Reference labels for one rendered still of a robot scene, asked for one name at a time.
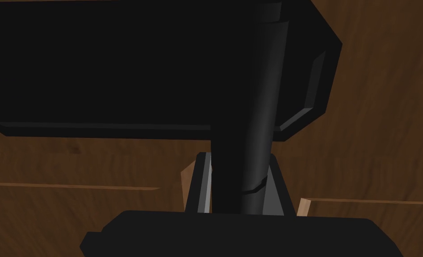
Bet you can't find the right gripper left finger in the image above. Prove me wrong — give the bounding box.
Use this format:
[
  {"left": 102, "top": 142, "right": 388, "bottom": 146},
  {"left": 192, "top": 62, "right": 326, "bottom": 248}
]
[{"left": 184, "top": 151, "right": 213, "bottom": 215}]

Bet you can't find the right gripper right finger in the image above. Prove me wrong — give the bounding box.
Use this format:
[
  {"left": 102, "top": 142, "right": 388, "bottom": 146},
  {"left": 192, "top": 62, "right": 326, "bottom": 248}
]
[{"left": 262, "top": 153, "right": 296, "bottom": 217}]

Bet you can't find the brown wooden cupboard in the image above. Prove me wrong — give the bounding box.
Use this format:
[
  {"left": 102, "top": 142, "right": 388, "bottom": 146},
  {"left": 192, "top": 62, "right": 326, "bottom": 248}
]
[{"left": 0, "top": 182, "right": 423, "bottom": 257}]

